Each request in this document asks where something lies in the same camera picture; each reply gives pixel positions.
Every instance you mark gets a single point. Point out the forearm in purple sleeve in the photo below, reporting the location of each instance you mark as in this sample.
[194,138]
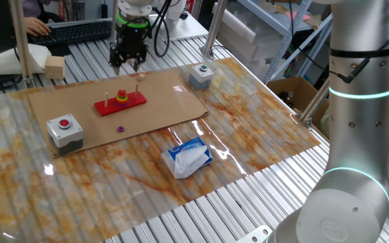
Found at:
[30,6]

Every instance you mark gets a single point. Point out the large wooden block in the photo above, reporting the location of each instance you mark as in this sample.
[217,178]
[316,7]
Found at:
[55,67]

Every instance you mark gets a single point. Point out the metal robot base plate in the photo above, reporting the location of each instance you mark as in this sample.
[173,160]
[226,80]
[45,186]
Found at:
[253,236]

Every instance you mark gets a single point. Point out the red Hanoi base with pegs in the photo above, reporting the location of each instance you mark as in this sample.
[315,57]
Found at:
[106,108]

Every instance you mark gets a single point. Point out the marble pattern table mat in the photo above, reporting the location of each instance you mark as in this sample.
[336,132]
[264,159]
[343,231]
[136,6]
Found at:
[79,189]

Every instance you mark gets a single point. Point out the black computer case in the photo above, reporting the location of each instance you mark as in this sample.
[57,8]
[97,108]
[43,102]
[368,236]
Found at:
[321,79]

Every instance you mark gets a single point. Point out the olive green bag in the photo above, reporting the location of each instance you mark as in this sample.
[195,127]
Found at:
[324,125]

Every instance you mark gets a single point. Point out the person hand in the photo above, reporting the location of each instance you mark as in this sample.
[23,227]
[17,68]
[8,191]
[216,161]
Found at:
[37,27]

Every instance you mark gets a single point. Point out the red push button box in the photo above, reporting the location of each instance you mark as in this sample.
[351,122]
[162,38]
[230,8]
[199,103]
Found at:
[64,138]

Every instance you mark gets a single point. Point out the brown cardboard sheet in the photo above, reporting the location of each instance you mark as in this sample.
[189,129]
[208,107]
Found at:
[167,111]

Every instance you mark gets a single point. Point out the small wooden cube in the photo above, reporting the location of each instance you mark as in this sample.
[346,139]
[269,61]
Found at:
[141,77]

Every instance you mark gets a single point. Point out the aluminium frame post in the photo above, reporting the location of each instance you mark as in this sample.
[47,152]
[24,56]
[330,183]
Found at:
[312,104]
[114,20]
[213,30]
[20,40]

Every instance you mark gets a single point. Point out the black computer keyboard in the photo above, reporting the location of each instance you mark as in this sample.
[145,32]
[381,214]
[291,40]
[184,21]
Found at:
[76,32]

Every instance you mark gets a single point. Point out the blue white tissue pack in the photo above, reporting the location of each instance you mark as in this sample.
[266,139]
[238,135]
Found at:
[186,158]

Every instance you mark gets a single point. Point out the white metal shelf rack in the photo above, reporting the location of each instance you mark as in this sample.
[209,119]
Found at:
[284,50]

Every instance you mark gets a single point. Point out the translucent plastic storage box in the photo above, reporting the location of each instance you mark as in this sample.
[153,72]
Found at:
[265,45]

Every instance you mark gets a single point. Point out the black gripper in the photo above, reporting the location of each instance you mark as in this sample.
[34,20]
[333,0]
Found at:
[132,40]

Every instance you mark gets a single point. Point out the green push button box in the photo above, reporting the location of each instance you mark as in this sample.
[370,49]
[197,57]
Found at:
[201,79]

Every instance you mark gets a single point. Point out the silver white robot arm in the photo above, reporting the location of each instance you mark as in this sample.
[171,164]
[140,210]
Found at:
[360,135]

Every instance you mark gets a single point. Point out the open cardboard box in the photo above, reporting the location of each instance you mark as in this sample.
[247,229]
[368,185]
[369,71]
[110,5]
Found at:
[302,87]

